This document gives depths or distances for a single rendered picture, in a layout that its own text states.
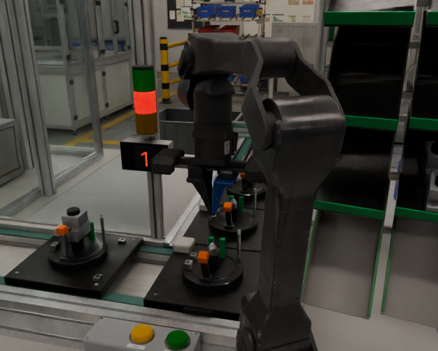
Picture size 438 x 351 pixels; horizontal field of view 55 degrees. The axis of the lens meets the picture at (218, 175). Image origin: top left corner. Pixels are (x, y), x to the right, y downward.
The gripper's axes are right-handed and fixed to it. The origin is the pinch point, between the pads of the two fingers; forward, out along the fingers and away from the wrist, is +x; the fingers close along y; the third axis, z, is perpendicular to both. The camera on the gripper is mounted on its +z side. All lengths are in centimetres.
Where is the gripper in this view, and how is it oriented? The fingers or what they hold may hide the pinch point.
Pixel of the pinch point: (213, 195)
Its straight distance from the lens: 67.4
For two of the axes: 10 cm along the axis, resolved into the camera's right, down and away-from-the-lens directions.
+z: 2.3, -3.5, 9.1
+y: -9.7, -0.8, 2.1
